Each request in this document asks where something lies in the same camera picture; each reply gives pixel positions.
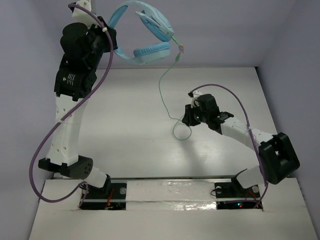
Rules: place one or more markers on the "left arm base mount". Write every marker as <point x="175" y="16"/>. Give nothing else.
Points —
<point x="114" y="200"/>

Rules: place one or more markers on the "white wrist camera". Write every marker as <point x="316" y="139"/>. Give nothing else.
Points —
<point x="80" y="8"/>
<point x="194" y="95"/>

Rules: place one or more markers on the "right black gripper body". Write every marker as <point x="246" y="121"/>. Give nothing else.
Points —
<point x="196" y="116"/>

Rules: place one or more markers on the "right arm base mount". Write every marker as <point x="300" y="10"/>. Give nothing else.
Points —
<point x="231" y="197"/>

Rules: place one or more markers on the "light blue headphones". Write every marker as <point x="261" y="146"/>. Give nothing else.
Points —
<point x="149" y="41"/>

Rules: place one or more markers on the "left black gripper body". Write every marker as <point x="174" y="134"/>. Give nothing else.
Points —
<point x="110" y="39"/>

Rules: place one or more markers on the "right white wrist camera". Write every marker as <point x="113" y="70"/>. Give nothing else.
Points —
<point x="194" y="95"/>

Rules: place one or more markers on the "white foam front block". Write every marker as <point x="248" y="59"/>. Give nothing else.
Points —
<point x="170" y="195"/>

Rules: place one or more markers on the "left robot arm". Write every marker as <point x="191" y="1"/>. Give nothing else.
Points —
<point x="73" y="87"/>

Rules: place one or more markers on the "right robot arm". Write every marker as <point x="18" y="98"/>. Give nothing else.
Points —
<point x="276" y="156"/>

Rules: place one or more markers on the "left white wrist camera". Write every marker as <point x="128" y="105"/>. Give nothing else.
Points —
<point x="80" y="8"/>

